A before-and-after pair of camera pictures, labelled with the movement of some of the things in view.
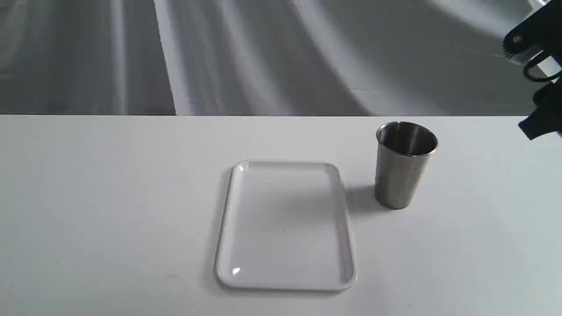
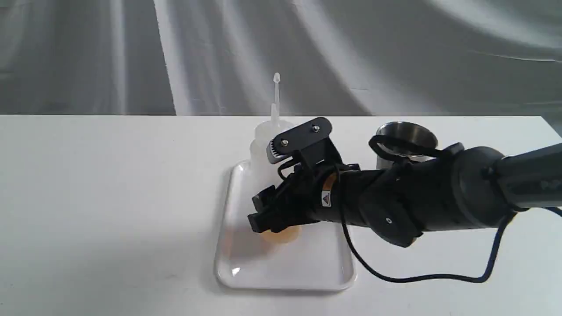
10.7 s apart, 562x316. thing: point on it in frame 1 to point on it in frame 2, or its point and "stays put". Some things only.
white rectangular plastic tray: (285, 227) stays put
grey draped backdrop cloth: (261, 58) stays put
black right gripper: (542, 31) to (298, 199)
